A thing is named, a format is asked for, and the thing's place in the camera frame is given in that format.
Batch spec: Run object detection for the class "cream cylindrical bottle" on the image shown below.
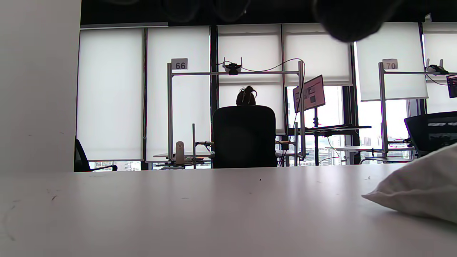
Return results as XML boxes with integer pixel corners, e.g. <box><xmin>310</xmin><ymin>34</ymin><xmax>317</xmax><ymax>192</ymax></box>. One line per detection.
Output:
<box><xmin>175</xmin><ymin>141</ymin><xmax>185</xmax><ymax>165</ymax></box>

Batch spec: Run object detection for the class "black high-back office chair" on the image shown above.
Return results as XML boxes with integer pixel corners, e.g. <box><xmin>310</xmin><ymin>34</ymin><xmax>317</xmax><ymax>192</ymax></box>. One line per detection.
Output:
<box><xmin>212</xmin><ymin>105</ymin><xmax>277</xmax><ymax>168</ymax></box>

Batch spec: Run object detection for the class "tilted computer monitor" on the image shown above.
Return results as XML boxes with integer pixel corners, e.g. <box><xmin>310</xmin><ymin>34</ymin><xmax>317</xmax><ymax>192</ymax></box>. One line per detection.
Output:
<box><xmin>446</xmin><ymin>74</ymin><xmax>457</xmax><ymax>99</ymax></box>
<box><xmin>293</xmin><ymin>75</ymin><xmax>326</xmax><ymax>113</ymax></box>

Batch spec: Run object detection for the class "black mesh office chair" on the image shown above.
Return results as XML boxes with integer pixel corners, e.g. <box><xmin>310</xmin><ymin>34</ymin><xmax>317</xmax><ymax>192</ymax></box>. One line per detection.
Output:
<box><xmin>74</xmin><ymin>138</ymin><xmax>118</xmax><ymax>172</ymax></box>
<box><xmin>404</xmin><ymin>111</ymin><xmax>457</xmax><ymax>157</ymax></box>

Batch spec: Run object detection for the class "silver metal frame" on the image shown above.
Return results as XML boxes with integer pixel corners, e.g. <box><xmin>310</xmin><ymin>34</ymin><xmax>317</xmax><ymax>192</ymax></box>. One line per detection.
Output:
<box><xmin>167</xmin><ymin>61</ymin><xmax>306</xmax><ymax>168</ymax></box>
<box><xmin>378</xmin><ymin>62</ymin><xmax>457</xmax><ymax>157</ymax></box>

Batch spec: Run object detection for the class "white cloth drawstring bag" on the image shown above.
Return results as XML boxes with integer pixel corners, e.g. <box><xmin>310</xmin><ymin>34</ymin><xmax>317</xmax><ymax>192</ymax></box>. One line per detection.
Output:
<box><xmin>361</xmin><ymin>143</ymin><xmax>457</xmax><ymax>225</ymax></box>

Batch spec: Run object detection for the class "white roller blind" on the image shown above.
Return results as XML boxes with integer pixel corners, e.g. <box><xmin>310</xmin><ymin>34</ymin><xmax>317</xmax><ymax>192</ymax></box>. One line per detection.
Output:
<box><xmin>356</xmin><ymin>22</ymin><xmax>429</xmax><ymax>101</ymax></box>
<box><xmin>146</xmin><ymin>26</ymin><xmax>211</xmax><ymax>162</ymax></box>
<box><xmin>423</xmin><ymin>22</ymin><xmax>457</xmax><ymax>114</ymax></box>
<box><xmin>282</xmin><ymin>23</ymin><xmax>354</xmax><ymax>87</ymax></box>
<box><xmin>218</xmin><ymin>24</ymin><xmax>286</xmax><ymax>135</ymax></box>
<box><xmin>78</xmin><ymin>28</ymin><xmax>145</xmax><ymax>161</ymax></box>

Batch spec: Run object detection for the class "black monitor stand table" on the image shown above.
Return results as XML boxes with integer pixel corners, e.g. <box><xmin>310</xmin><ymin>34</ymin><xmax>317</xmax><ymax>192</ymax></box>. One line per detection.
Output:
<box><xmin>286</xmin><ymin>107</ymin><xmax>372</xmax><ymax>166</ymax></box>

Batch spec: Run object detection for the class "white desk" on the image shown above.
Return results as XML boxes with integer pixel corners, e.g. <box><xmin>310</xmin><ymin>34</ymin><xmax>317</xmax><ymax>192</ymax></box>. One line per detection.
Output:
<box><xmin>326</xmin><ymin>145</ymin><xmax>416</xmax><ymax>165</ymax></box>

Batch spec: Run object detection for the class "person's left hand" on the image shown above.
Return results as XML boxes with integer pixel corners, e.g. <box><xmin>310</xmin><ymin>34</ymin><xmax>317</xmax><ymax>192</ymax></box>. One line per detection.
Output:
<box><xmin>161</xmin><ymin>0</ymin><xmax>402</xmax><ymax>42</ymax></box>

